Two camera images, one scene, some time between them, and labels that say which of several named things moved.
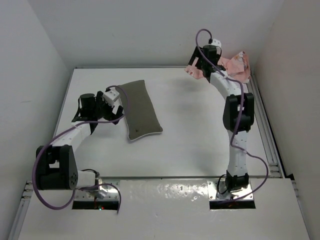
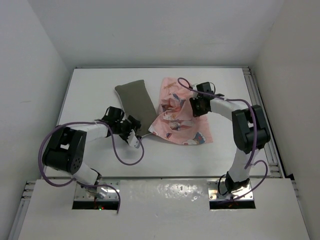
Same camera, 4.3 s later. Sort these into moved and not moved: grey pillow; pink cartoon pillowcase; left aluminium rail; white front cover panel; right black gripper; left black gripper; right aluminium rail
Moved: left black gripper; pink cartoon pillowcase; right black gripper
Not moved: grey pillow; right aluminium rail; left aluminium rail; white front cover panel
